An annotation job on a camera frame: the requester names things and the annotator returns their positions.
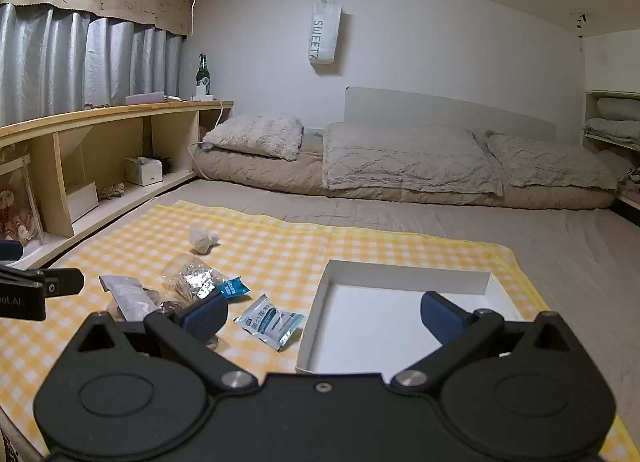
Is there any white tissue box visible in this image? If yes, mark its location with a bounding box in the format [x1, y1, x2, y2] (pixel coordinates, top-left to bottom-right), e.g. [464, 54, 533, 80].
[124, 156, 164, 187]

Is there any wooden shelf unit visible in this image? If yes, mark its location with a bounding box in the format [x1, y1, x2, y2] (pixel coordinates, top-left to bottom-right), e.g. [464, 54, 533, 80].
[0, 100, 235, 270]

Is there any white board panel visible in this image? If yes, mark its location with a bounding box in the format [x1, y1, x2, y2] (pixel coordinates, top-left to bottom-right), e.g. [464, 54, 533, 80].
[65, 181, 100, 224]

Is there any white hanging bag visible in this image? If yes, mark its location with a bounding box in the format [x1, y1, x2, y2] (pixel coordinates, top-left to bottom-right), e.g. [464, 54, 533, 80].
[305, 0, 344, 76]

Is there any folded pale blanket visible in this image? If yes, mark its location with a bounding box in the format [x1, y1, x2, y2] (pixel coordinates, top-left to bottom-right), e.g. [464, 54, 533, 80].
[597, 97, 640, 122]
[584, 118, 640, 144]

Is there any plush toy in clear bag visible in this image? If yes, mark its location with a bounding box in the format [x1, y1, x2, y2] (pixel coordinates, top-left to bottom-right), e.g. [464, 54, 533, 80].
[0, 154, 46, 246]

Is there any clear bag of string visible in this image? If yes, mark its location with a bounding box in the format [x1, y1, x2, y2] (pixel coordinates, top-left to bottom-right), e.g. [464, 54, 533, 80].
[160, 252, 224, 304]

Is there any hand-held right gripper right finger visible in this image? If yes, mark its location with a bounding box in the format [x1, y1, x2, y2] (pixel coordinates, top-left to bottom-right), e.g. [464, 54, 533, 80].
[391, 291, 576, 390]

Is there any white fluffy pillow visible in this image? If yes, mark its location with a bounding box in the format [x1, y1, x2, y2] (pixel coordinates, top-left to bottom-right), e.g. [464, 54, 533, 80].
[202, 115, 305, 162]

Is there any small beige quilted pillow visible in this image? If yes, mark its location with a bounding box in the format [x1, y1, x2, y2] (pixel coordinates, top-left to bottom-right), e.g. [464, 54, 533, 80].
[484, 131, 619, 192]

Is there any yellow checked mat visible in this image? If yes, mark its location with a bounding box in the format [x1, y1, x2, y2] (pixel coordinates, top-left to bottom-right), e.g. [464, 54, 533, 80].
[0, 201, 544, 459]

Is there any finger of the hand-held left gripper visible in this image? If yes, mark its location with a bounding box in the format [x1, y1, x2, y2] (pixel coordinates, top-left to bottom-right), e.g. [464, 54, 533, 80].
[31, 268, 84, 299]

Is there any grey curtain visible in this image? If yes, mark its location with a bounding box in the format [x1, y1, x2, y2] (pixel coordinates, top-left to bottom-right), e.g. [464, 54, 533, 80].
[0, 2, 183, 128]

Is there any white cardboard box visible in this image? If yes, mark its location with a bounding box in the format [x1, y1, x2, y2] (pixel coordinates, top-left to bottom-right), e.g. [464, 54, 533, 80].
[295, 259, 526, 377]

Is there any crumpled white tissue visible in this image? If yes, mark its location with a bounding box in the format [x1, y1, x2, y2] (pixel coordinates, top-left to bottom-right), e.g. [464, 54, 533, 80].
[188, 222, 221, 256]

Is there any black wall fitting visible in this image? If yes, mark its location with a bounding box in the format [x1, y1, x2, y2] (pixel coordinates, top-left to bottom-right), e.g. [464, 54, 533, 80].
[574, 12, 589, 54]

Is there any beige folded quilt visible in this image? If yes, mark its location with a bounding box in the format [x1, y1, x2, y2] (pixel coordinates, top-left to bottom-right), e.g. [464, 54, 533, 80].
[192, 134, 617, 211]

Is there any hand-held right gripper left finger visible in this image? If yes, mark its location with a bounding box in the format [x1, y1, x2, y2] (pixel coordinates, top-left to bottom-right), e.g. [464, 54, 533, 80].
[75, 290, 255, 395]

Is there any white charger cable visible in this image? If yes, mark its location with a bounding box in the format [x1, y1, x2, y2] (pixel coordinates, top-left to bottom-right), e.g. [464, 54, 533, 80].
[188, 99, 226, 159]

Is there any white side shelf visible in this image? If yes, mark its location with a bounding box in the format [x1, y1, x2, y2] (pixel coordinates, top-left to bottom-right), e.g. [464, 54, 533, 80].
[582, 89, 640, 215]

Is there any large beige quilted pillow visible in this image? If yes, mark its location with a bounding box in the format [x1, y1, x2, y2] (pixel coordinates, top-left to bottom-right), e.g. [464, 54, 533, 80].
[322, 122, 505, 198]

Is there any white and blue wipes packet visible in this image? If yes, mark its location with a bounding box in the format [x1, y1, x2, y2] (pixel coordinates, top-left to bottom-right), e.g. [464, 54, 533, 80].
[233, 294, 305, 353]

